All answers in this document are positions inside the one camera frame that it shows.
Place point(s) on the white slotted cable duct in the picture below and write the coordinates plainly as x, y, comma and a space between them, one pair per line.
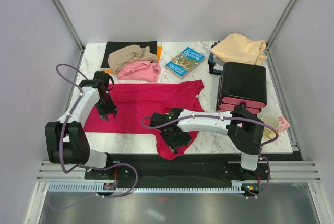
103, 187

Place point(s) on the cream yellow t shirt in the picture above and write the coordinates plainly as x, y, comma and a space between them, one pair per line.
238, 48

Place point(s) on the yellow mug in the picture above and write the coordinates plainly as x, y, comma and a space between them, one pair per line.
272, 121

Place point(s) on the right aluminium frame post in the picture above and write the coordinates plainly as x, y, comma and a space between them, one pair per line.
284, 16

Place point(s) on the black pink drawer organizer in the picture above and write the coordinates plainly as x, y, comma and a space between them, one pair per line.
242, 84

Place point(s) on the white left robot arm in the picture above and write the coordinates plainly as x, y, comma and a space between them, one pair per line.
66, 139

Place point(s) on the light pink t shirt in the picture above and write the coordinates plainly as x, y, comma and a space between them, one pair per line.
140, 70

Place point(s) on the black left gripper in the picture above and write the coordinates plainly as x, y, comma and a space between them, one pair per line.
111, 109

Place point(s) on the beige t shirt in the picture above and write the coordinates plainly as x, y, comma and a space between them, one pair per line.
119, 59

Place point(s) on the blue illustrated paperback book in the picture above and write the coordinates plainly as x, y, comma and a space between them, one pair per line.
184, 63

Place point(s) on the aluminium frame post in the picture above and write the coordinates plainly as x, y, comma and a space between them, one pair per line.
284, 16
69, 25

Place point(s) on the pink small box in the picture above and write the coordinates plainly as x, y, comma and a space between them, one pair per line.
284, 124

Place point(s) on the black notebook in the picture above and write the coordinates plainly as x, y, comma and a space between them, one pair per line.
113, 46

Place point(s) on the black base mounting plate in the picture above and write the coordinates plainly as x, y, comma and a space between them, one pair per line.
200, 171

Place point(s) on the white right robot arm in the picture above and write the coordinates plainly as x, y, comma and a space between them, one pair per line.
243, 129

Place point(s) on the navy white folded cloth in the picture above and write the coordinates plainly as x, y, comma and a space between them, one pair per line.
212, 62

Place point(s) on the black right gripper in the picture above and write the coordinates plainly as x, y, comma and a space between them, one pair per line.
185, 138

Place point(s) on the left aluminium frame post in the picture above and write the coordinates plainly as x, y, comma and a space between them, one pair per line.
69, 25

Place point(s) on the magenta t shirt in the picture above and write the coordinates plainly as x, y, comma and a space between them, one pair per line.
135, 101

